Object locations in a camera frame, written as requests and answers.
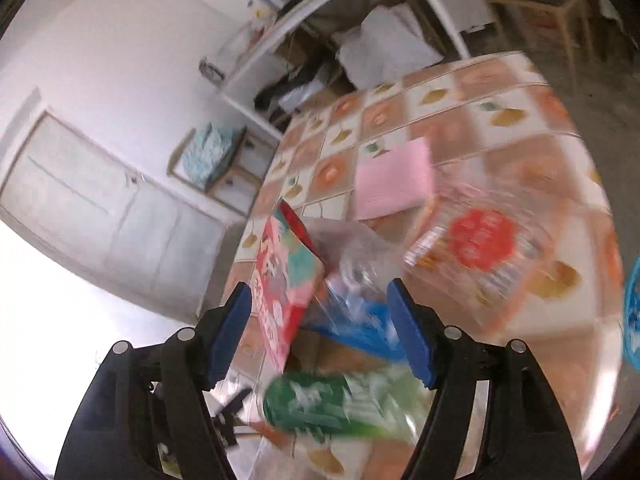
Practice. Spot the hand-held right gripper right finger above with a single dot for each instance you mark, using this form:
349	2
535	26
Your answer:
410	330

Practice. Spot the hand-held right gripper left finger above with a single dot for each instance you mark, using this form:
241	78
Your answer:
230	330

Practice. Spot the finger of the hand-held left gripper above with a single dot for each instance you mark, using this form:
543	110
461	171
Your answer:
232	412

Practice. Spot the blue snack wrapper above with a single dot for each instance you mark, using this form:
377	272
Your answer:
365	330

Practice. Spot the red pink printed carton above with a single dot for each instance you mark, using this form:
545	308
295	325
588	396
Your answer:
285	280

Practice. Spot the green plastic bottle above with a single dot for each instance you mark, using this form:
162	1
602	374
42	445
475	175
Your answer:
310	400

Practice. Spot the clear plastic bag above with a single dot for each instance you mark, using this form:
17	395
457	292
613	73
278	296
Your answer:
360	260

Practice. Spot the clear packet with red label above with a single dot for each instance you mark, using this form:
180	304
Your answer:
480	240

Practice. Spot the blue plastic basket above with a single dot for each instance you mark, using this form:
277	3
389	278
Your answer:
632	310

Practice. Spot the pink sponge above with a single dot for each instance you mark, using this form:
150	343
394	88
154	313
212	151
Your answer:
395	180

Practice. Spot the wooden chair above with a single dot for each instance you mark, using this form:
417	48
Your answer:
250	160

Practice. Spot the floral cushion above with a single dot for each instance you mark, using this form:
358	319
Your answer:
207	157

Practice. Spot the white door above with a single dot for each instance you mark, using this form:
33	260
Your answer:
100	200

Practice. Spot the black cloth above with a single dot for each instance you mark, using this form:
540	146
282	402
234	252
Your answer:
272	92

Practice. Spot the flat white box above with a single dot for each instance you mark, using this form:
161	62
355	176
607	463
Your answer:
300	95

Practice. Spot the white sack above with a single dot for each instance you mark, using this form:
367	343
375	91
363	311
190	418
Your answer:
390	45

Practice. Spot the long white table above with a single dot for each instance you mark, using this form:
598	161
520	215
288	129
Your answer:
442	15

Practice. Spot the white carton box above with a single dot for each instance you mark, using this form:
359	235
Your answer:
470	10

